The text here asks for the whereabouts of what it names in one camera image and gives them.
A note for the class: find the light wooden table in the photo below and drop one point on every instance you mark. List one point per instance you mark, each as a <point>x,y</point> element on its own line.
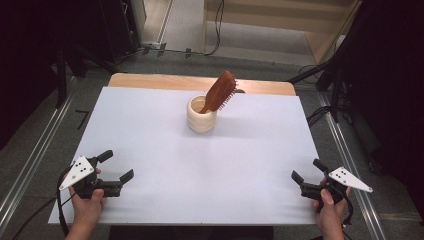
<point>150,81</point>

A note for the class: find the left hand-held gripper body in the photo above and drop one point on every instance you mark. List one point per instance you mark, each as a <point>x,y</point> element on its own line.
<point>78,173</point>

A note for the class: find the white sheet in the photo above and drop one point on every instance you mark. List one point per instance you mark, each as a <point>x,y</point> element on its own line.
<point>166,166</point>

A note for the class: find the cream ribbed cup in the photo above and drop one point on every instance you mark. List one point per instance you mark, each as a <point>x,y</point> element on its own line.
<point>200,121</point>

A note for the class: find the person's right hand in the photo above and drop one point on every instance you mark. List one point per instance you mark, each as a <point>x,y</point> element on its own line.
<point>331,215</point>

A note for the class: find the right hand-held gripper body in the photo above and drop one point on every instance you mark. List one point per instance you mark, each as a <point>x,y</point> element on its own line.
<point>348,178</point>

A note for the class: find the person's dark clothing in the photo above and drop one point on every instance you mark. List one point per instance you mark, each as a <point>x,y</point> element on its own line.
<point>193,234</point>

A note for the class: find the black metal stand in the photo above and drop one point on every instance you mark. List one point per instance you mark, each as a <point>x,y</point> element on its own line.
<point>61,76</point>
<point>336,96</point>

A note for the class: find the metal floor rail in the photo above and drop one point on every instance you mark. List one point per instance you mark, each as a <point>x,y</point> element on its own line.
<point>350,160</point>
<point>36,150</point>

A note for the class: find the brown wooden hairbrush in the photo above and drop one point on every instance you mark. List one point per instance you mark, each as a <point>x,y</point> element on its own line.
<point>220,90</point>

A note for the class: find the dark cabinet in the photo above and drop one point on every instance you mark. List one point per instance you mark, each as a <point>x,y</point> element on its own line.
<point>120,26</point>

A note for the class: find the person's left hand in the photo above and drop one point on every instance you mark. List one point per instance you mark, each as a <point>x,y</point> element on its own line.
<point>86,211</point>

